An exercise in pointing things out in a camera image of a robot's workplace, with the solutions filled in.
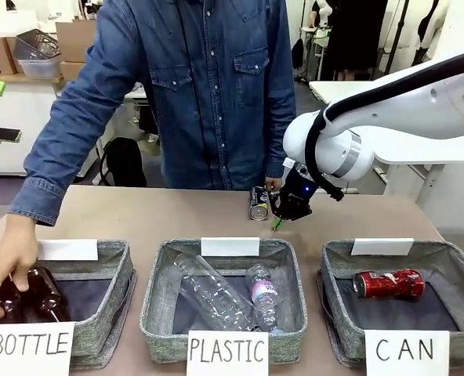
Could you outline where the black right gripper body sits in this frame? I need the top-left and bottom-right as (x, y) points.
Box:
(274, 157), (318, 223)

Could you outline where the black printed drink can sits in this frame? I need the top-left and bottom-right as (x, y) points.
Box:
(248, 186), (274, 222)

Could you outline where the small pink-label plastic bottle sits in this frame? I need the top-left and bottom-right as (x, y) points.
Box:
(245, 264), (285, 334)

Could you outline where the large clear plastic bottle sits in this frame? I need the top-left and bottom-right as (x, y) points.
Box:
(172, 254), (257, 331)

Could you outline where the crushed red drink can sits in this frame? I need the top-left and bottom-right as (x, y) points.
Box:
(352, 268), (426, 300)

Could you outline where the brown glass bottle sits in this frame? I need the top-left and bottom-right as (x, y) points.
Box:
(0, 273), (31, 319)
(27, 267), (71, 323)

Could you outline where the person's right forearm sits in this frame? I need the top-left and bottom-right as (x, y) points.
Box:
(5, 89), (118, 227)

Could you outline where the folded white can tent card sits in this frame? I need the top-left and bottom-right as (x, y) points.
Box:
(350, 237), (415, 257)

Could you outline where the grey fabric can-waste basket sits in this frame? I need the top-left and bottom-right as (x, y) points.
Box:
(317, 238), (464, 370)

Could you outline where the grey fabric plastic-waste basket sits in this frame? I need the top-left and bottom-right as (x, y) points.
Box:
(139, 237), (309, 363)

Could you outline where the white CAN sign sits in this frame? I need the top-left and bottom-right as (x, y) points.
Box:
(364, 329), (451, 376)

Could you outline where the grey fabric bottle-waste basket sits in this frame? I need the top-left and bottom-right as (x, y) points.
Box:
(0, 238), (138, 370)

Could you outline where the person's right hand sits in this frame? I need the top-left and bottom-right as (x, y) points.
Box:
(0, 214), (40, 324)

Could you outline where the folded white PLASTIC tent card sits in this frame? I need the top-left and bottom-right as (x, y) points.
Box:
(201, 236), (261, 258)

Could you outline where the tall brown cardboard box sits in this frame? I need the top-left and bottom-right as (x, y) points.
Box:
(0, 34), (21, 76)

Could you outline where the clear plastic storage bin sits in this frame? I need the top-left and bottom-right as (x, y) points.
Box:
(13, 28), (63, 79)

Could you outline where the wide brown cardboard box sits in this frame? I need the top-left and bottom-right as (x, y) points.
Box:
(54, 21), (96, 63)

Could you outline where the person in denim shirt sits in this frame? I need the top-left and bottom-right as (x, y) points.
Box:
(65, 0), (297, 192)

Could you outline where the white background table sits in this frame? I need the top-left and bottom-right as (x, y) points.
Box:
(308, 79), (378, 106)

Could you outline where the black backpack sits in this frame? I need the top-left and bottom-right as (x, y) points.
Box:
(100, 136), (147, 188)

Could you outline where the folded white bottle tent card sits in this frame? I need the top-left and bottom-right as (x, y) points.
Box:
(35, 239), (100, 262)

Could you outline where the white PLASTIC sign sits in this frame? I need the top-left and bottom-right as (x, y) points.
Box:
(186, 329), (270, 376)

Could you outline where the background person in black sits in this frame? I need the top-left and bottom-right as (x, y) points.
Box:
(309, 0), (388, 82)

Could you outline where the white BOTTLE sign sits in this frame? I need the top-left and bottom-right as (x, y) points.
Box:
(0, 321), (76, 376)

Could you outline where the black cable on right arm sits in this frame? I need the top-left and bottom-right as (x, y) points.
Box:
(306, 49), (464, 203)

